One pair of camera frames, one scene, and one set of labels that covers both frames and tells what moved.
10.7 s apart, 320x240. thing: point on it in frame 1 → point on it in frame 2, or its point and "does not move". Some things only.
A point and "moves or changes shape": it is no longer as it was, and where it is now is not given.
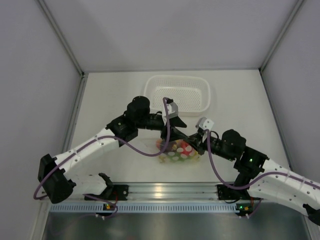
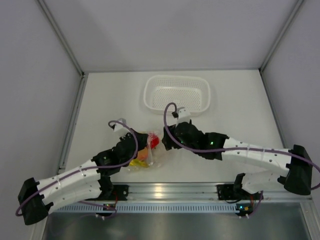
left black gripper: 175,133 → 142,138
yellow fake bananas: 158,142 → 137,162
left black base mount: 118,192 does not move
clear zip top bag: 175,150 → 150,158
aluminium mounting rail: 161,191 does not move
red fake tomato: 186,149 moves or changes shape
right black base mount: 226,193 does not move
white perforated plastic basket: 192,94 does not move
